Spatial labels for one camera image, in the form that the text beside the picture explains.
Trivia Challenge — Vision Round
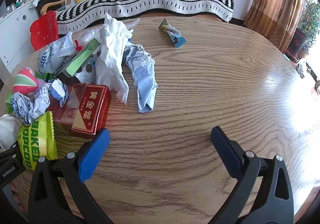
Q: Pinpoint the person's left hand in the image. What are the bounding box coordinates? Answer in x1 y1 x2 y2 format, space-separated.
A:
10 181 27 213

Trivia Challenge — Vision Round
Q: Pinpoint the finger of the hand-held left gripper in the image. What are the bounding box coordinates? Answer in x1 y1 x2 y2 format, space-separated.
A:
0 142 20 162

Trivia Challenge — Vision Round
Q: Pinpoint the small crumpled blue white wrapper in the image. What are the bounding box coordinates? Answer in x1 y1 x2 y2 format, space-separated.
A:
50 79 69 107

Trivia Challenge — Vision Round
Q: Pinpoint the green potted plant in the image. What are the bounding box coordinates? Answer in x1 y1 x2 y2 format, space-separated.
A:
297 0 320 38

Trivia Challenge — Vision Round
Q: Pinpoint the clear plastic bag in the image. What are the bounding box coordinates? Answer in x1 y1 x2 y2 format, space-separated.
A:
74 18 140 45

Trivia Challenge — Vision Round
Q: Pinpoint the crumpled white tissue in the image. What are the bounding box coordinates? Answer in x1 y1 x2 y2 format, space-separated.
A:
96 13 134 104

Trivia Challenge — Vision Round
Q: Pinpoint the blue yellow candy wrapper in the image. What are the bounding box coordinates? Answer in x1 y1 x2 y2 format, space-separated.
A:
158 17 187 49

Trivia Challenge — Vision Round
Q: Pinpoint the red plastic stool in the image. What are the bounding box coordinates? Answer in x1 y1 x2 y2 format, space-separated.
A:
29 11 59 52

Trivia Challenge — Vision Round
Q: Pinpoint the dark red plant stand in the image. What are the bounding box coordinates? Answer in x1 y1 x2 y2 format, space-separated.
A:
285 27 309 61

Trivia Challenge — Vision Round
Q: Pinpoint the brown patterned curtain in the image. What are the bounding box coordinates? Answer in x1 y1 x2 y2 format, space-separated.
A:
244 0 307 55

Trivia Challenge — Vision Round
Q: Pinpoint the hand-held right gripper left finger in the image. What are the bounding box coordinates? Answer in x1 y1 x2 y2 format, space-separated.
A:
28 128 113 224

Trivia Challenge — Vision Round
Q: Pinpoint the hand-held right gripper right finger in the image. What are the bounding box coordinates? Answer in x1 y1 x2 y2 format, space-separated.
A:
211 126 294 224

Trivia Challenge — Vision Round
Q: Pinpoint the white blue plastic bag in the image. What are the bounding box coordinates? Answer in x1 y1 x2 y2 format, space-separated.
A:
37 32 78 75

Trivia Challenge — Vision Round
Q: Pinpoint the white rounded object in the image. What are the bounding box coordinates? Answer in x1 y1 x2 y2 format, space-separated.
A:
0 114 21 151

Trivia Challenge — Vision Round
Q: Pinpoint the white cabinet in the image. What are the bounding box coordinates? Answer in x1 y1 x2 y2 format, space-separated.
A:
0 0 43 74

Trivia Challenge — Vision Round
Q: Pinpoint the green popcorn packet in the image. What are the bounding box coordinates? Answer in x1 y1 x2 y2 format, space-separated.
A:
17 111 58 171

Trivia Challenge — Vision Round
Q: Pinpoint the green long box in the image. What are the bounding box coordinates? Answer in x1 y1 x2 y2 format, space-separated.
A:
54 38 101 78

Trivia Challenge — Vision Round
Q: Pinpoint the large crumpled blue white wrapper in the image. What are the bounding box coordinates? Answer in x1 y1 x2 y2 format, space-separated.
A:
10 83 51 125

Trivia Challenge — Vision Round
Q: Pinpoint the crumpled light blue paper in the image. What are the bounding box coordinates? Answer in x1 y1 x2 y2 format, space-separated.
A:
124 43 159 113

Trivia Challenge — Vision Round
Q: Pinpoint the red cigarette box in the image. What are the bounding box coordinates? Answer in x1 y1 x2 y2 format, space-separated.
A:
47 83 112 138

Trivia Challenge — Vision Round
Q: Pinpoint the pink green striped ball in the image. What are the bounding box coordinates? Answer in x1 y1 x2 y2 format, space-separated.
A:
12 68 39 95

